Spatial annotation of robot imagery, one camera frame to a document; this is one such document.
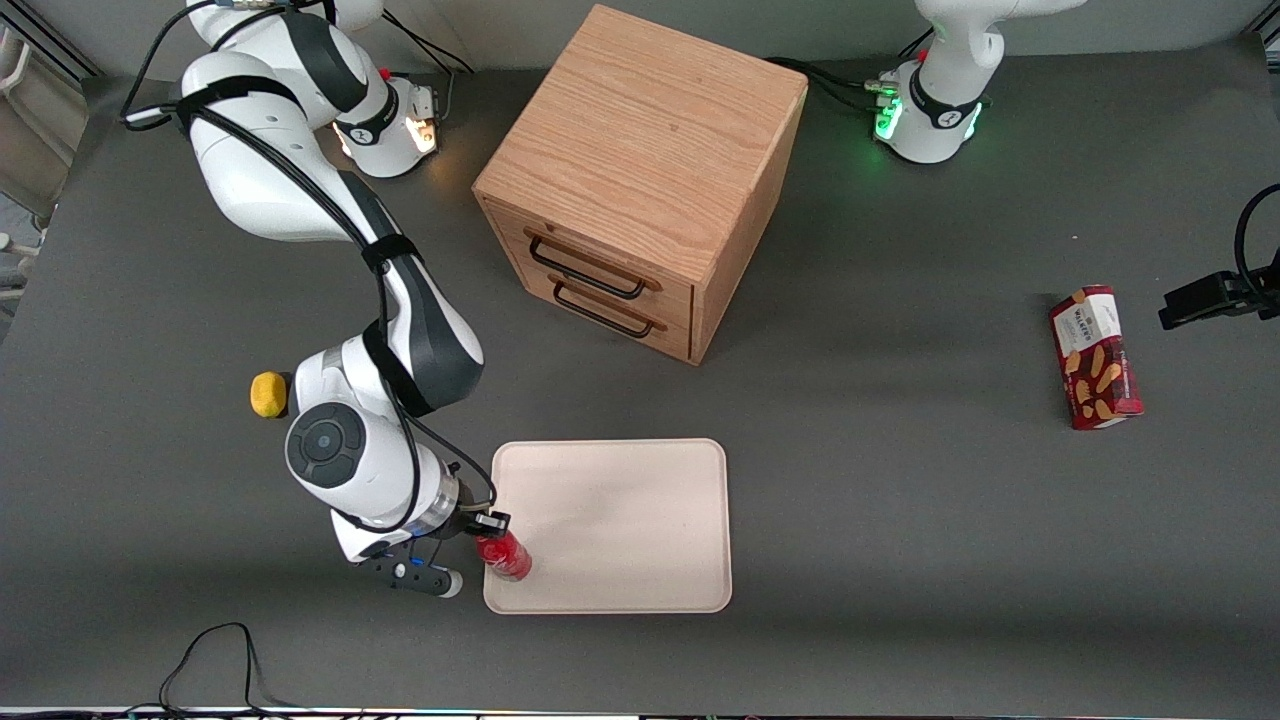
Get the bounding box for black left arm base cables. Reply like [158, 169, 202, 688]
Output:
[765, 28, 936, 113]

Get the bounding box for yellow lemon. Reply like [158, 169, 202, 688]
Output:
[250, 371, 292, 419]

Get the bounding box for black arm base cables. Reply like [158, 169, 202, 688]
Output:
[765, 28, 936, 113]
[380, 10, 477, 126]

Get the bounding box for black wire drawer handle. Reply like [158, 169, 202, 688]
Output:
[550, 275, 669, 339]
[526, 232, 649, 301]

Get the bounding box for black cable loop on table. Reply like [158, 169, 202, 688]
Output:
[158, 622, 291, 713]

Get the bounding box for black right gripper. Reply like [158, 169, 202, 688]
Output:
[440, 498, 513, 548]

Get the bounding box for black metal frame rail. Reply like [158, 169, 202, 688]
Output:
[0, 0, 103, 83]

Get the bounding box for beige plastic tray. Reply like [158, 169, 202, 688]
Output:
[483, 438, 733, 615]

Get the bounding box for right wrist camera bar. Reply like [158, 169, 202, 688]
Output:
[357, 545, 464, 599]

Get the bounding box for wooden drawer cabinet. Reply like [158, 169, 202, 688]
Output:
[472, 3, 809, 367]

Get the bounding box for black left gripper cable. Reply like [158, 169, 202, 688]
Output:
[1234, 184, 1280, 293]

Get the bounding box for red cookie box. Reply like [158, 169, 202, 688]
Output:
[1048, 285, 1145, 431]

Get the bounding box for black cable along right arm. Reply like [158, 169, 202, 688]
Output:
[120, 0, 498, 513]

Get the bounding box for red coke bottle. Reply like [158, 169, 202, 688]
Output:
[474, 530, 534, 583]

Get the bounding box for black right arm base cables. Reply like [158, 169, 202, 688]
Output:
[380, 10, 477, 126]

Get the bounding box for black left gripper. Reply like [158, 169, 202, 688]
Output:
[1159, 270, 1280, 332]

